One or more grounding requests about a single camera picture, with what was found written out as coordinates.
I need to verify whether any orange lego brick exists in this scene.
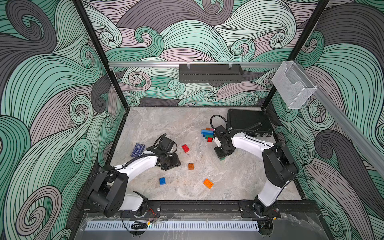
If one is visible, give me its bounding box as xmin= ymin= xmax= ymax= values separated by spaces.
xmin=203 ymin=179 xmax=214 ymax=189

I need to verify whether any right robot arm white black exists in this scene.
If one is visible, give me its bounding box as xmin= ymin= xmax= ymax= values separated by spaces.
xmin=214 ymin=131 xmax=299 ymax=219

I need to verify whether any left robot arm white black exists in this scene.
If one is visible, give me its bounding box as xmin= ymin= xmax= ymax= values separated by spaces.
xmin=86 ymin=151 xmax=181 ymax=217

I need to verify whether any blue small lego brick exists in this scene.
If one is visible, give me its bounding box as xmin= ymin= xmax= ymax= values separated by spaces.
xmin=159 ymin=178 xmax=166 ymax=186

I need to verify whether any blue card tag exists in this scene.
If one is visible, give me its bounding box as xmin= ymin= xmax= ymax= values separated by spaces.
xmin=130 ymin=143 xmax=145 ymax=158

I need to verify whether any black case on table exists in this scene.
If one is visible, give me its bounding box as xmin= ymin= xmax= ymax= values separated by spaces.
xmin=227 ymin=109 xmax=273 ymax=138

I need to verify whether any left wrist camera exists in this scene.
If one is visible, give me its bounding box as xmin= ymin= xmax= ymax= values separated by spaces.
xmin=154 ymin=134 xmax=178 ymax=155

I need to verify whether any black perforated wall tray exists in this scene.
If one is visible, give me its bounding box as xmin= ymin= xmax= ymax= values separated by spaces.
xmin=179 ymin=65 xmax=244 ymax=87

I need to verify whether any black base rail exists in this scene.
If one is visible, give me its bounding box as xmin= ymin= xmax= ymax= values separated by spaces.
xmin=148 ymin=200 xmax=320 ymax=219

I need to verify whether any clear plastic wall bin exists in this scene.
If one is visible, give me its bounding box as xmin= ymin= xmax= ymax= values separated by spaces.
xmin=272 ymin=61 xmax=317 ymax=110

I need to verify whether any white slotted cable duct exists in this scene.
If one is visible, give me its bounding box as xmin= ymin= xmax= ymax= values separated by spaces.
xmin=85 ymin=220 xmax=259 ymax=232

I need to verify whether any aluminium rail back wall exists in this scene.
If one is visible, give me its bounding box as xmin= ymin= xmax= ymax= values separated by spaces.
xmin=109 ymin=61 xmax=282 ymax=69

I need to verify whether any aluminium rail wall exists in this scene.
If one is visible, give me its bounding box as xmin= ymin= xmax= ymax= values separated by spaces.
xmin=109 ymin=61 xmax=282 ymax=69
xmin=298 ymin=64 xmax=384 ymax=175

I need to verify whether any aluminium rail right wall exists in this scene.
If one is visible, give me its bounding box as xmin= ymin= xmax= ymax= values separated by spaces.
xmin=298 ymin=64 xmax=384 ymax=175

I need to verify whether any black frame post right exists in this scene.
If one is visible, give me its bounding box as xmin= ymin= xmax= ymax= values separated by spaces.
xmin=261 ymin=0 xmax=329 ymax=112

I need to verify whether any black frame post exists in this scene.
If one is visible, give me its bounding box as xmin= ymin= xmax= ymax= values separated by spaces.
xmin=73 ymin=0 xmax=130 ymax=111
xmin=261 ymin=0 xmax=329 ymax=112

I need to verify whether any black frame post left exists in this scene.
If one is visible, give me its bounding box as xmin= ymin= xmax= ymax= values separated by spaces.
xmin=73 ymin=0 xmax=130 ymax=111

